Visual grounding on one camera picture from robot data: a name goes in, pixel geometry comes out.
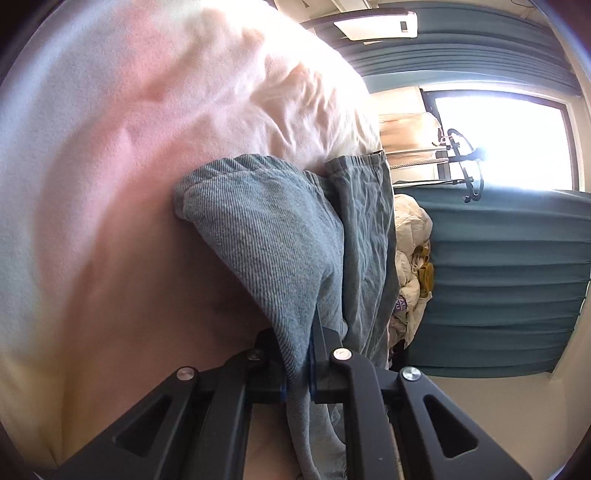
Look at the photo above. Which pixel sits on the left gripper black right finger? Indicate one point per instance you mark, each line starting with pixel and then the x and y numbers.
pixel 400 424

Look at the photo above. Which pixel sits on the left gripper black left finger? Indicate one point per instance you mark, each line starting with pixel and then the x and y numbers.
pixel 193 425

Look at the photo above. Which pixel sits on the light blue denim jeans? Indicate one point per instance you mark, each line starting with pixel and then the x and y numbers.
pixel 307 247

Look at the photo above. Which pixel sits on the mustard yellow garment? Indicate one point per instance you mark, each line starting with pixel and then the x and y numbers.
pixel 424 269

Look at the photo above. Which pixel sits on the pink pastel bed sheet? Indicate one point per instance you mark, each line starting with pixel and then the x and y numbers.
pixel 104 291

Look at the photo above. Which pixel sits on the teal curtain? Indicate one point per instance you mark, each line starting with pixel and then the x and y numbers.
pixel 511 270

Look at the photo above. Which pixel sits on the cream puffer jacket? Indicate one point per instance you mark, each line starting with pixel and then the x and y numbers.
pixel 413 228

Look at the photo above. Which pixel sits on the garment steamer stand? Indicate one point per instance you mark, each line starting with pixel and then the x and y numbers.
pixel 452 148

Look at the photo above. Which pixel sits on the beige hanging garment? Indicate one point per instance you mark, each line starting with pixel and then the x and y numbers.
pixel 410 139

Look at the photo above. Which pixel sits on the ceiling light panel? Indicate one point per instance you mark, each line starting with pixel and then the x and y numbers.
pixel 380 26

